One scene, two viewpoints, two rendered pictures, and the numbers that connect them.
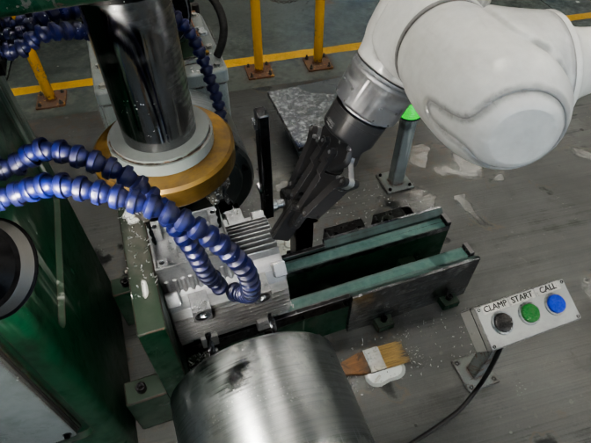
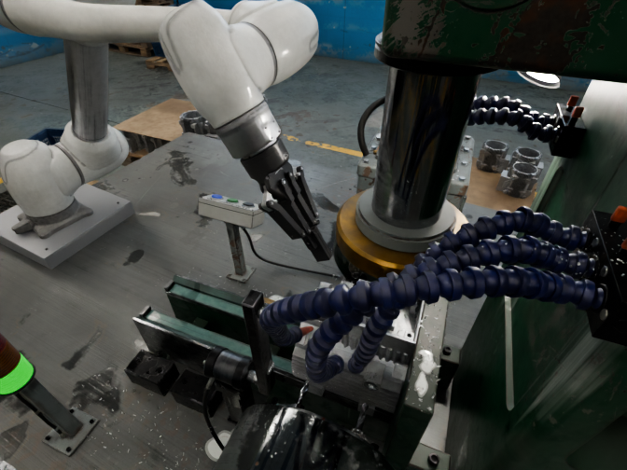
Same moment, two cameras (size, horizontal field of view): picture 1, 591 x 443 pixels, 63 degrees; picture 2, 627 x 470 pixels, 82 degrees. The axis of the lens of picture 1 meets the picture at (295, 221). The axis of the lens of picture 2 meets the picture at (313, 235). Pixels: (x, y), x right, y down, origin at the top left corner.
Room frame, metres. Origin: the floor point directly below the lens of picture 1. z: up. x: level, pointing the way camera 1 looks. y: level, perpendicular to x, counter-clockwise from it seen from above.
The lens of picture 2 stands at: (0.85, 0.33, 1.63)
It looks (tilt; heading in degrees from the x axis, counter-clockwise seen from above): 41 degrees down; 221
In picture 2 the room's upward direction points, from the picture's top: straight up
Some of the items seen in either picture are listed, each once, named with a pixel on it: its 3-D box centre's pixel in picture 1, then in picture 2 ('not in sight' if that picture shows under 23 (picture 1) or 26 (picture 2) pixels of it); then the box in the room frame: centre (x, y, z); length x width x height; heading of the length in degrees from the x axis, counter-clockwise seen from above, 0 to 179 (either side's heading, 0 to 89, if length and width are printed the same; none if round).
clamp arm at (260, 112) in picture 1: (266, 167); (259, 348); (0.67, 0.06, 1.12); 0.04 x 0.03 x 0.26; 110
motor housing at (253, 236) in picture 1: (222, 275); (355, 343); (0.49, 0.13, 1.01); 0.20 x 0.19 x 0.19; 110
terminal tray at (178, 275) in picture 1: (192, 250); (382, 321); (0.48, 0.17, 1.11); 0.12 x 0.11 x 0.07; 110
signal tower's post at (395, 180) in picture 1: (407, 120); (20, 384); (0.96, -0.28, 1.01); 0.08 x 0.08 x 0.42; 20
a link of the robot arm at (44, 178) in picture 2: not in sight; (36, 174); (0.68, -1.02, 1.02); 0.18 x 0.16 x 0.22; 9
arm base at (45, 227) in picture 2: not in sight; (47, 213); (0.71, -1.02, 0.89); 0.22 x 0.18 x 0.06; 6
